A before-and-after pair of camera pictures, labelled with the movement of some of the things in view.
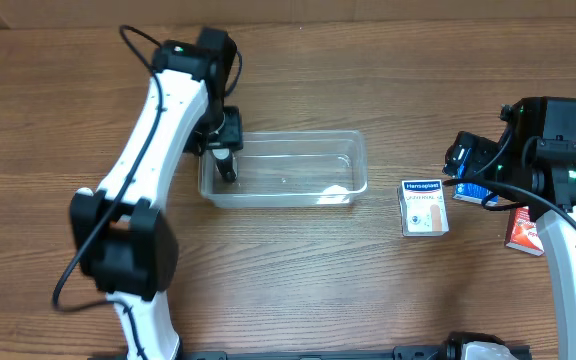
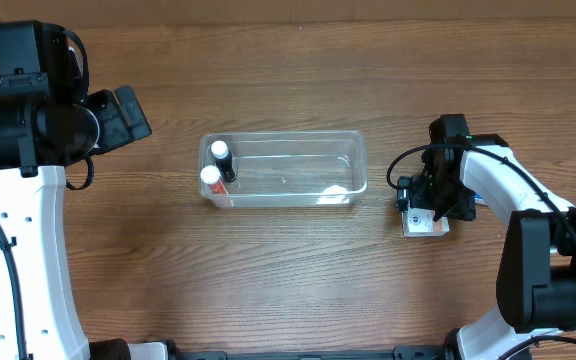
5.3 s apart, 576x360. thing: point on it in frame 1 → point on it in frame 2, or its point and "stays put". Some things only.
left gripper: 229,129 → 126,129
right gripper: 479,146 → 463,207
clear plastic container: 289,170 stays put
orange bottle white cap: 85,191 → 211,176
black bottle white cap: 225,163 stays put
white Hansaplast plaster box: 423,208 stays put
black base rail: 421,352 stays put
